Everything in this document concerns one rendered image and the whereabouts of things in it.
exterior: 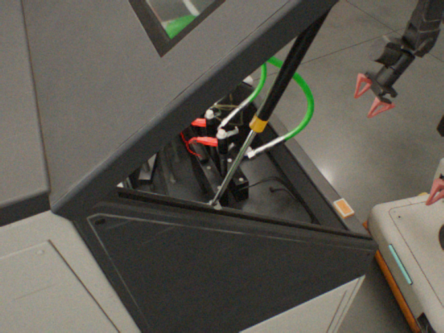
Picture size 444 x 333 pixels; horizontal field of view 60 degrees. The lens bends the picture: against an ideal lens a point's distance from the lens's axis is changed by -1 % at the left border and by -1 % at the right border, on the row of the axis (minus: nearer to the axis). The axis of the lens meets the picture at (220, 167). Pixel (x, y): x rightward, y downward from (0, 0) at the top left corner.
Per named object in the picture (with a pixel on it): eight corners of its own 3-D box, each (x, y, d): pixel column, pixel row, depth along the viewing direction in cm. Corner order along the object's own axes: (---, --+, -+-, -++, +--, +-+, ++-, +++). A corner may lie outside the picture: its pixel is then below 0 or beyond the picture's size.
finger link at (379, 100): (363, 120, 115) (384, 96, 109) (353, 105, 120) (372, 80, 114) (380, 124, 118) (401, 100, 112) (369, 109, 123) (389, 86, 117)
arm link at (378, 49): (438, 41, 101) (421, 25, 107) (407, 29, 97) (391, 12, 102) (406, 78, 109) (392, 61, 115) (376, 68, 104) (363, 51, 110)
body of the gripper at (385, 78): (378, 95, 111) (396, 74, 107) (363, 74, 118) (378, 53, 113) (394, 100, 114) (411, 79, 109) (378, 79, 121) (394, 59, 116)
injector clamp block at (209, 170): (249, 212, 117) (248, 180, 106) (218, 224, 115) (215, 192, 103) (207, 139, 138) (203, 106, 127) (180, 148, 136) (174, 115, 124)
